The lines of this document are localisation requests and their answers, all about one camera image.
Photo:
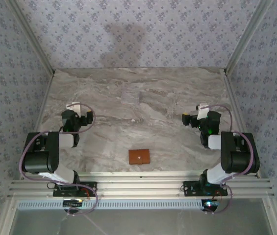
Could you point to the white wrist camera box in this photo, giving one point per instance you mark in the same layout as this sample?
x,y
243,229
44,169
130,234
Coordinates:
x,y
74,107
202,112

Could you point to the brown leather card holder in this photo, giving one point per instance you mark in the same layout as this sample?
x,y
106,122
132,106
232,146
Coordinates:
x,y
138,156

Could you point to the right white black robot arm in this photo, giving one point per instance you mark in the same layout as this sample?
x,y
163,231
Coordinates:
x,y
238,156

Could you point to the grey metal panel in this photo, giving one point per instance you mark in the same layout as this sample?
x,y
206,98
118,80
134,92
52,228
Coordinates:
x,y
153,222

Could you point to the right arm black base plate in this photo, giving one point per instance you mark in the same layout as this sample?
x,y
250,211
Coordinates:
x,y
189,191

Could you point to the long aluminium mounting rail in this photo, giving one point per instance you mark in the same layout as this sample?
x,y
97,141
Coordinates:
x,y
140,186

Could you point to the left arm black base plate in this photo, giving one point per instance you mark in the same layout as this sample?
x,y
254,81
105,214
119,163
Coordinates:
x,y
91,188

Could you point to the aluminium corner post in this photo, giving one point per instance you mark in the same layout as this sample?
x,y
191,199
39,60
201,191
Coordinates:
x,y
246,36
32,36

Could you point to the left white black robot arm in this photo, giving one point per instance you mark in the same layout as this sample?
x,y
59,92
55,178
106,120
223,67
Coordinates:
x,y
40,159

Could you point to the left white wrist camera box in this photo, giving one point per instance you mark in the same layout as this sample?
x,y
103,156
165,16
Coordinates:
x,y
74,107

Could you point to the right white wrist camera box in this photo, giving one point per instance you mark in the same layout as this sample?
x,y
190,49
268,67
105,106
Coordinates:
x,y
202,112

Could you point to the aluminium side rail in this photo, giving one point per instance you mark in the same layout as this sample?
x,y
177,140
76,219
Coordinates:
x,y
234,98
41,110

